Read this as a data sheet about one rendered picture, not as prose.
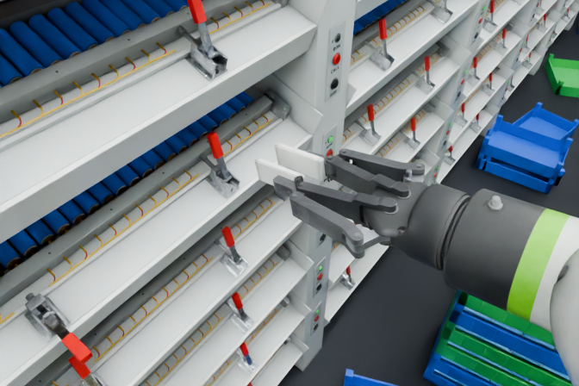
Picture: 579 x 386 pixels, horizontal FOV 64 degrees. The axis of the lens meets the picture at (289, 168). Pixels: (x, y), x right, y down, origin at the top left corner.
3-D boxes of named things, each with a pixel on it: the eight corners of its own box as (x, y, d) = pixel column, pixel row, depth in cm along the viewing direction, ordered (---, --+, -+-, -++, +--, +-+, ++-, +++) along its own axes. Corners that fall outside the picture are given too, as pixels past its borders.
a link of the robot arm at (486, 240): (558, 179, 38) (519, 250, 32) (533, 273, 45) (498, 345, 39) (483, 158, 41) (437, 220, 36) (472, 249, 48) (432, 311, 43)
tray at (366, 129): (451, 77, 131) (481, 40, 120) (330, 196, 96) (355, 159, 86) (396, 35, 136) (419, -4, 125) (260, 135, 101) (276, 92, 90)
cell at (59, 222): (38, 193, 57) (71, 228, 56) (24, 202, 56) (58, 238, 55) (35, 185, 55) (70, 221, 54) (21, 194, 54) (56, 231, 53)
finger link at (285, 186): (315, 199, 50) (298, 215, 48) (280, 184, 53) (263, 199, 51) (314, 188, 49) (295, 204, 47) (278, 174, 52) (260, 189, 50)
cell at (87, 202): (68, 175, 59) (101, 208, 58) (55, 183, 58) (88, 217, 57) (66, 167, 58) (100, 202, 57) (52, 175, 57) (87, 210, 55)
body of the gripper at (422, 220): (437, 293, 41) (351, 252, 47) (476, 234, 46) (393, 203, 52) (441, 233, 37) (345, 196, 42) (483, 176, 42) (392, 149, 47)
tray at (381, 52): (470, 14, 119) (503, -35, 108) (336, 125, 84) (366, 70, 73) (407, -30, 123) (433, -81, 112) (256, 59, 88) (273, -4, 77)
